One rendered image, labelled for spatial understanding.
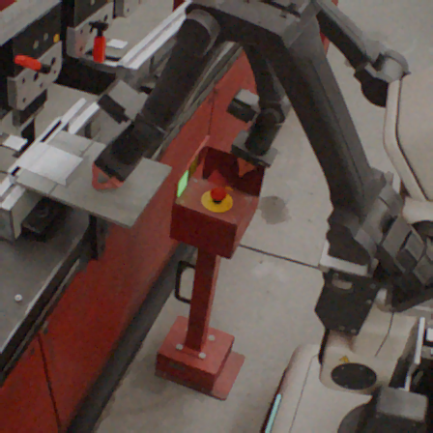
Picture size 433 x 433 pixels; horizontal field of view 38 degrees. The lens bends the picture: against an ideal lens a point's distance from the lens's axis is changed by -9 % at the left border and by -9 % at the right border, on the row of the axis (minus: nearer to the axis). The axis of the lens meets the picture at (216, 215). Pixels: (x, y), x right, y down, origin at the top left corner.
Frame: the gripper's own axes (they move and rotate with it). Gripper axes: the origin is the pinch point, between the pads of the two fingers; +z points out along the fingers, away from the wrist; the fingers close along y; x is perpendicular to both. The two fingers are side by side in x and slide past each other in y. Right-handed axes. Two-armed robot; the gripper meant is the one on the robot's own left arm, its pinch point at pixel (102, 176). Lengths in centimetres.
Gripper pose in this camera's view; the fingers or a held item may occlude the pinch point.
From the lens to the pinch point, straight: 127.1
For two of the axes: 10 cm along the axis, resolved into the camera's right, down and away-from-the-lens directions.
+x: 7.4, 6.4, 2.0
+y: -3.6, 6.3, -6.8
